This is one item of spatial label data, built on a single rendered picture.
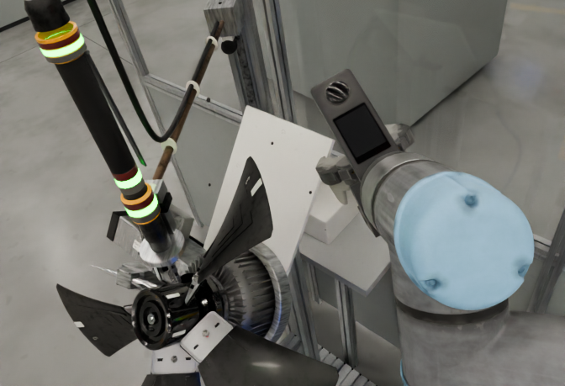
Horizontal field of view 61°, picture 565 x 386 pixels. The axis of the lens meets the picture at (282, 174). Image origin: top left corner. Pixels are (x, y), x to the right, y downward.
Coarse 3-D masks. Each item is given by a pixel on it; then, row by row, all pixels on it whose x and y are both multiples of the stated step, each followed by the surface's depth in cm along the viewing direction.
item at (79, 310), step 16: (64, 288) 112; (64, 304) 115; (80, 304) 111; (96, 304) 107; (112, 304) 104; (80, 320) 115; (96, 320) 111; (112, 320) 108; (128, 320) 106; (112, 336) 114; (128, 336) 112; (112, 352) 119
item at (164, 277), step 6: (162, 270) 101; (198, 270) 97; (162, 276) 98; (168, 276) 105; (168, 282) 102; (204, 282) 95; (192, 288) 92; (198, 288) 91; (126, 306) 103; (216, 324) 94; (150, 372) 98
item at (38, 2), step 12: (24, 0) 47; (36, 0) 47; (48, 0) 47; (60, 0) 49; (36, 12) 47; (48, 12) 48; (60, 12) 48; (36, 24) 48; (48, 24) 48; (60, 24) 49; (144, 228) 69; (156, 228) 70; (156, 240) 71; (168, 240) 73; (156, 252) 73
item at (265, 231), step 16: (256, 176) 87; (240, 192) 91; (256, 192) 84; (240, 208) 87; (256, 208) 82; (224, 224) 93; (240, 224) 84; (256, 224) 80; (272, 224) 77; (224, 240) 87; (240, 240) 82; (256, 240) 79; (208, 256) 92; (224, 256) 84; (208, 272) 87
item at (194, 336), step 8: (200, 320) 95; (208, 320) 95; (216, 320) 95; (224, 320) 95; (200, 328) 94; (208, 328) 94; (216, 328) 94; (224, 328) 94; (232, 328) 94; (184, 336) 93; (192, 336) 93; (200, 336) 93; (216, 336) 93; (184, 344) 92; (192, 344) 92; (200, 344) 92; (208, 344) 92; (216, 344) 92; (192, 352) 91; (200, 352) 91; (208, 352) 91; (200, 360) 90
